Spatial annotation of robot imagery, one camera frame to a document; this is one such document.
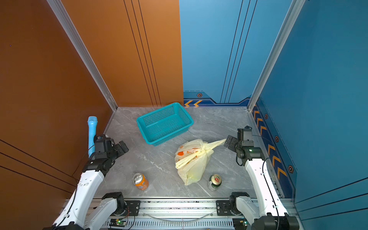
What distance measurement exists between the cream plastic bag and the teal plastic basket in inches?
9.3

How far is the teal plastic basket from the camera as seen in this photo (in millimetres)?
1043

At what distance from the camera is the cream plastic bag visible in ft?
2.49
